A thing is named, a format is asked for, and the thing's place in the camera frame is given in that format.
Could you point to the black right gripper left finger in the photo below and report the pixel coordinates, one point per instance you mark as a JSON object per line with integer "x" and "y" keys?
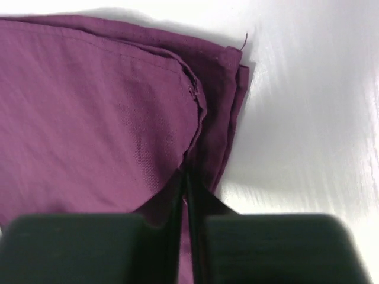
{"x": 139, "y": 247}

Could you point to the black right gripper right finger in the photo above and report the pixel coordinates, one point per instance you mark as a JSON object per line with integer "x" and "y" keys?
{"x": 228, "y": 247}

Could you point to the purple cloth mat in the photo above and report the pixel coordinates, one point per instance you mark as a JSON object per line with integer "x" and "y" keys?
{"x": 98, "y": 115}

